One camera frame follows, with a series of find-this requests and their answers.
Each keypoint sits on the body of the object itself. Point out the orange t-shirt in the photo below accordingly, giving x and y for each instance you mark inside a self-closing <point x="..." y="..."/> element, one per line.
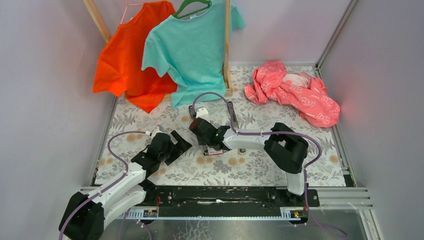
<point x="119" y="66"/>

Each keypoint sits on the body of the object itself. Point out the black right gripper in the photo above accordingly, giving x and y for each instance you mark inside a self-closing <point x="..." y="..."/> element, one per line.
<point x="210" y="124"/>

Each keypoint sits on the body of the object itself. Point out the pink patterned cloth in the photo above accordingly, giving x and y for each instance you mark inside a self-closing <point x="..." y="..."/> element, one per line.
<point x="304" y="92"/>

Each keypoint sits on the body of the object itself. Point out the wooden clothes rack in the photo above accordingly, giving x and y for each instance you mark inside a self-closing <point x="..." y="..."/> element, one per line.
<point x="97" y="18"/>

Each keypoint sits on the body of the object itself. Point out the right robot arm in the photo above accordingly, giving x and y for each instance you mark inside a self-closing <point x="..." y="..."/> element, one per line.
<point x="285" y="147"/>

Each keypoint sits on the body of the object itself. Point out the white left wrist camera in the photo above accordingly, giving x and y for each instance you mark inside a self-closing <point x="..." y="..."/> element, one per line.
<point x="157" y="130"/>

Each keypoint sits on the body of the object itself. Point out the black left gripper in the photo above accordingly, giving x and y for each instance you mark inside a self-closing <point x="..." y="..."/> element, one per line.
<point x="181" y="146"/>

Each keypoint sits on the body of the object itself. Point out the green clothes hanger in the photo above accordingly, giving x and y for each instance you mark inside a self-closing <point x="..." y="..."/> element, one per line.
<point x="191" y="7"/>

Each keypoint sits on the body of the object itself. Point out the pink clothes hanger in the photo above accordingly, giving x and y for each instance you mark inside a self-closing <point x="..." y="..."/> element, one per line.
<point x="131" y="9"/>

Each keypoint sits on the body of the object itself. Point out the floral table mat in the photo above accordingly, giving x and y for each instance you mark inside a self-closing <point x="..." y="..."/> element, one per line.
<point x="126" y="138"/>

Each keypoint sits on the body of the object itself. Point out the white red staple box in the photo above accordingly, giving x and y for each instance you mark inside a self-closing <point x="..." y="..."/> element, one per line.
<point x="213" y="152"/>

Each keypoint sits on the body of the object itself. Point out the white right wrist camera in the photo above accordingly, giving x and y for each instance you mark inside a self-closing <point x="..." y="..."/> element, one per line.
<point x="202" y="113"/>

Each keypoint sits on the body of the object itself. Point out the teal t-shirt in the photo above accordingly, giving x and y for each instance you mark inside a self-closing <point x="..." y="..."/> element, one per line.
<point x="191" y="51"/>

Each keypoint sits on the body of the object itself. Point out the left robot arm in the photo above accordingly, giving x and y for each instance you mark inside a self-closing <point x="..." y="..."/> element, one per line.
<point x="88" y="214"/>

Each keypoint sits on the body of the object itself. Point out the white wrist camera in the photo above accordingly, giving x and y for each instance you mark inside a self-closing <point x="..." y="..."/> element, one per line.
<point x="202" y="113"/>
<point x="157" y="130"/>

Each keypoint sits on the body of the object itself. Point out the beige and black stapler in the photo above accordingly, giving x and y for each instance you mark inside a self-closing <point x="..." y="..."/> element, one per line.
<point x="201" y="143"/>

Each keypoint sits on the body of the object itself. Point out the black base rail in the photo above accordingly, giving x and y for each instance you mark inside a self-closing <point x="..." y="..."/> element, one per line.
<point x="226" y="202"/>

